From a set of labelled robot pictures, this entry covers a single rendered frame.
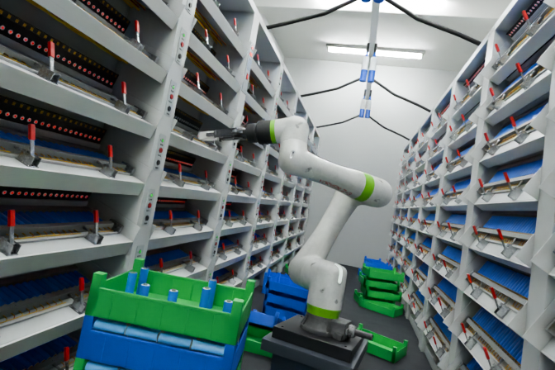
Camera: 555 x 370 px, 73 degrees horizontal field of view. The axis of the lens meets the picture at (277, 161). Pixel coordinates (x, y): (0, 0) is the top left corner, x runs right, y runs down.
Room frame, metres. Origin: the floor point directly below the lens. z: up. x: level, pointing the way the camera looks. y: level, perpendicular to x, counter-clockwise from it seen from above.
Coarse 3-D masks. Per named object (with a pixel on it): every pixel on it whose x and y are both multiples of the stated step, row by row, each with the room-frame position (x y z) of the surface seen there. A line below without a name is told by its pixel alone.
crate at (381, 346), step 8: (360, 328) 2.38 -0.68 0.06; (376, 336) 2.34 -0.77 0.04; (384, 336) 2.31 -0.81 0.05; (368, 344) 2.16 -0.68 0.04; (376, 344) 2.29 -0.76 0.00; (384, 344) 2.30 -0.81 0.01; (392, 344) 2.27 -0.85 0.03; (400, 344) 2.25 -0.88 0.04; (368, 352) 2.16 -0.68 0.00; (376, 352) 2.13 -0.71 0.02; (384, 352) 2.10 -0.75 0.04; (392, 352) 2.08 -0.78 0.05; (400, 352) 2.12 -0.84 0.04; (392, 360) 2.07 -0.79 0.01
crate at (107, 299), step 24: (96, 288) 0.75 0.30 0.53; (120, 288) 0.88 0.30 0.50; (168, 288) 0.94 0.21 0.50; (192, 288) 0.93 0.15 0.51; (216, 288) 0.93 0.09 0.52; (240, 288) 0.92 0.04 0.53; (96, 312) 0.75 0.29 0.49; (120, 312) 0.74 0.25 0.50; (144, 312) 0.74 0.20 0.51; (168, 312) 0.74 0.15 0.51; (192, 312) 0.73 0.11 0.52; (216, 312) 0.73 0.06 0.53; (240, 312) 0.73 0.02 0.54; (192, 336) 0.73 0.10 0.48; (216, 336) 0.73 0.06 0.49
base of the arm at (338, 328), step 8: (304, 320) 1.41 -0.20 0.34; (312, 320) 1.38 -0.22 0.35; (320, 320) 1.37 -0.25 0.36; (328, 320) 1.37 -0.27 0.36; (336, 320) 1.37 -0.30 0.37; (344, 320) 1.38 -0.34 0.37; (304, 328) 1.38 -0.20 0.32; (312, 328) 1.36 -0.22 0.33; (320, 328) 1.36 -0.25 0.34; (328, 328) 1.37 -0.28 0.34; (336, 328) 1.36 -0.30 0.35; (344, 328) 1.34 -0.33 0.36; (352, 328) 1.37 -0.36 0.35; (328, 336) 1.35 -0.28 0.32; (336, 336) 1.33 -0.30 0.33; (344, 336) 1.34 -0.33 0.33; (352, 336) 1.36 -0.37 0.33; (360, 336) 1.36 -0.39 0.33; (368, 336) 1.34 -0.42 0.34
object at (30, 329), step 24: (72, 264) 1.22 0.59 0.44; (96, 264) 1.25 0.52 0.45; (0, 288) 0.96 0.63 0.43; (24, 288) 1.00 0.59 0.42; (48, 288) 1.06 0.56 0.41; (72, 288) 1.10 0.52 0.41; (0, 312) 0.88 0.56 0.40; (24, 312) 0.95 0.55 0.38; (48, 312) 1.00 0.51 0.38; (72, 312) 1.05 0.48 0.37; (0, 336) 0.82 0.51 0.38; (24, 336) 0.88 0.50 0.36; (48, 336) 0.96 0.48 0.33; (0, 360) 0.84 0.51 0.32
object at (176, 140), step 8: (176, 120) 1.31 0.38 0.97; (184, 128) 1.76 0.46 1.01; (176, 136) 1.36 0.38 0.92; (168, 144) 1.34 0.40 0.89; (176, 144) 1.39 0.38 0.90; (184, 144) 1.44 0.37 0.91; (192, 144) 1.50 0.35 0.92; (200, 144) 1.65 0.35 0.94; (216, 144) 1.92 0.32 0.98; (224, 144) 1.91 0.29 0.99; (192, 152) 1.54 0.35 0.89; (200, 152) 1.60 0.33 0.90; (208, 152) 1.67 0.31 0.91; (216, 152) 1.75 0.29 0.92; (224, 152) 1.91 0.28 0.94; (216, 160) 1.80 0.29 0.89; (224, 160) 1.88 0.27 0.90
